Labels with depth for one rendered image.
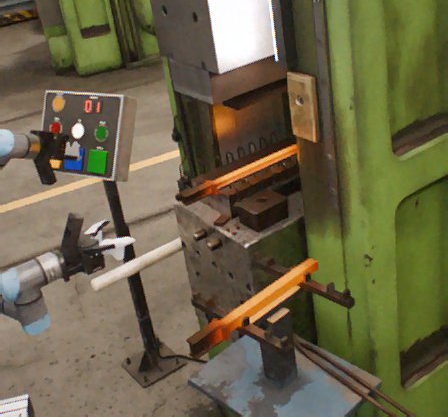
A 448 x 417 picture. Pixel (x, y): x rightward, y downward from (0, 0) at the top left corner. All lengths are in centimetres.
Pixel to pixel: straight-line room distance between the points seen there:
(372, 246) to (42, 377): 173
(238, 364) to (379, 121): 72
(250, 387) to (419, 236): 66
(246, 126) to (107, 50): 462
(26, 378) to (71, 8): 424
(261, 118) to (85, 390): 134
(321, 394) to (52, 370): 162
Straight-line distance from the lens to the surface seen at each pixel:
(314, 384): 184
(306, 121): 183
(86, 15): 686
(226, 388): 186
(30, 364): 327
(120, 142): 236
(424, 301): 227
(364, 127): 173
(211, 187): 208
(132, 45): 688
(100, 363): 314
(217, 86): 192
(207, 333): 158
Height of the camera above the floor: 194
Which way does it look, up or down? 27 degrees down
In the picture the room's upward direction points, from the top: 9 degrees counter-clockwise
